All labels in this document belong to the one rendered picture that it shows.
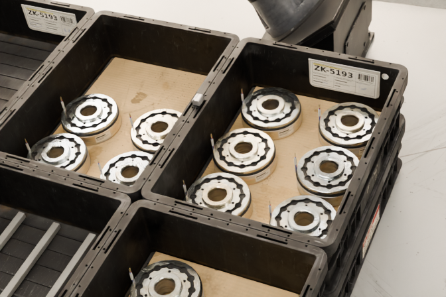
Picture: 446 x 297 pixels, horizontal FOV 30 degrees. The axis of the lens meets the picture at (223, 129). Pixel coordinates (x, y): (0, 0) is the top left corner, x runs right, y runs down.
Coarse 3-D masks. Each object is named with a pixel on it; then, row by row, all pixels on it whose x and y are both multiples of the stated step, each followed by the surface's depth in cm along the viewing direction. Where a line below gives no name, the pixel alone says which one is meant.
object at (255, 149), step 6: (240, 138) 137; (246, 138) 137; (234, 144) 136; (240, 144) 137; (252, 144) 136; (234, 150) 135; (252, 150) 135; (234, 156) 134; (240, 156) 134; (246, 156) 134; (252, 156) 134
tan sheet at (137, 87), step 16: (112, 64) 161; (128, 64) 161; (144, 64) 160; (96, 80) 158; (112, 80) 158; (128, 80) 157; (144, 80) 157; (160, 80) 156; (176, 80) 156; (192, 80) 155; (112, 96) 154; (128, 96) 154; (144, 96) 153; (160, 96) 153; (176, 96) 152; (192, 96) 152; (128, 112) 151; (144, 112) 150; (128, 128) 147; (112, 144) 145; (128, 144) 145; (96, 160) 142; (96, 176) 140
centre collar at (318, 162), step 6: (324, 156) 132; (330, 156) 132; (318, 162) 131; (324, 162) 132; (336, 162) 131; (342, 162) 131; (318, 168) 130; (342, 168) 130; (318, 174) 129; (324, 174) 129; (330, 174) 129; (336, 174) 129
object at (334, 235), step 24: (240, 48) 144; (288, 48) 143; (312, 48) 142; (192, 120) 132; (384, 120) 127; (360, 168) 121; (144, 192) 122; (360, 192) 120; (216, 216) 117; (336, 216) 115; (312, 240) 112; (336, 240) 112
